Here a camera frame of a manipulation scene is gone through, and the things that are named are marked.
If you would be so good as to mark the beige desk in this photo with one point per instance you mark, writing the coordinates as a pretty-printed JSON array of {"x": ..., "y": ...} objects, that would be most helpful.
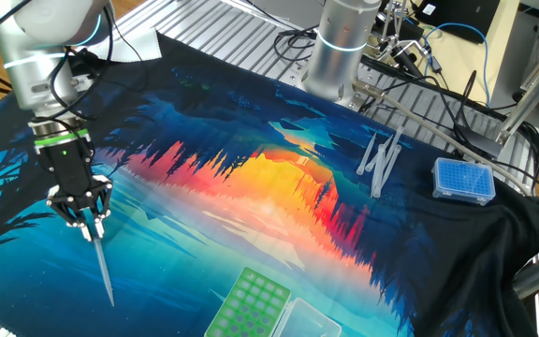
[{"x": 456, "y": 61}]

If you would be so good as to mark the clear plastic container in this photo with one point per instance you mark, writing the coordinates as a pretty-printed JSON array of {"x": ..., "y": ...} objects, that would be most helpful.
[{"x": 307, "y": 323}]

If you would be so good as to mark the silver wrist camera blue end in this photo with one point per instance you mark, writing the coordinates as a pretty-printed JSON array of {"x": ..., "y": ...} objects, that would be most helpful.
[{"x": 82, "y": 83}]

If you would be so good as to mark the silver clamp stand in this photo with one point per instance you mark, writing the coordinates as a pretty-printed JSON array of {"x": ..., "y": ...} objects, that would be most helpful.
[{"x": 396, "y": 21}]

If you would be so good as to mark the clear large pipette tip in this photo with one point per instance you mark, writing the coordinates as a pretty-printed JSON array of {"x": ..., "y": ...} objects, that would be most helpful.
[
  {"x": 395, "y": 140},
  {"x": 390, "y": 166},
  {"x": 367, "y": 154},
  {"x": 378, "y": 173},
  {"x": 378, "y": 156},
  {"x": 103, "y": 271}
]

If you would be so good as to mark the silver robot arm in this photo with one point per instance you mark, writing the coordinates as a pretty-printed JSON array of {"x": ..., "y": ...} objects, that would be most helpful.
[{"x": 31, "y": 56}]

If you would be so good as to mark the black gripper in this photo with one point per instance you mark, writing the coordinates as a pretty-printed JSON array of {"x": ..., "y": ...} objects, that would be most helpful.
[{"x": 68, "y": 164}]

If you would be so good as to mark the green top pipette tip holder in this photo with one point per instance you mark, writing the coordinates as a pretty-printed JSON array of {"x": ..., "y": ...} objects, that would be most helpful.
[{"x": 251, "y": 304}]

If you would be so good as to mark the white cabinet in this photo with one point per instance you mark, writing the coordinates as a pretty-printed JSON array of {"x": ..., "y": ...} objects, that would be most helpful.
[{"x": 508, "y": 79}]

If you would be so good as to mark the black box white label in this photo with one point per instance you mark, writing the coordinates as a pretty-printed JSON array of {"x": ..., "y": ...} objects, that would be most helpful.
[{"x": 461, "y": 19}]

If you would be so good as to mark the blue pipette tip box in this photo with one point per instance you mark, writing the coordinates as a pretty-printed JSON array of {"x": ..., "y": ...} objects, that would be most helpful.
[{"x": 463, "y": 180}]

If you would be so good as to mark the landscape print cloth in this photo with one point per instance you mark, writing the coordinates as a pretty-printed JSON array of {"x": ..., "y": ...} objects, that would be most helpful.
[{"x": 251, "y": 210}]

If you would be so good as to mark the black power adapter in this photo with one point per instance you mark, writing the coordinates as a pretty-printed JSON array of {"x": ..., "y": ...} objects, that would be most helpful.
[{"x": 480, "y": 140}]

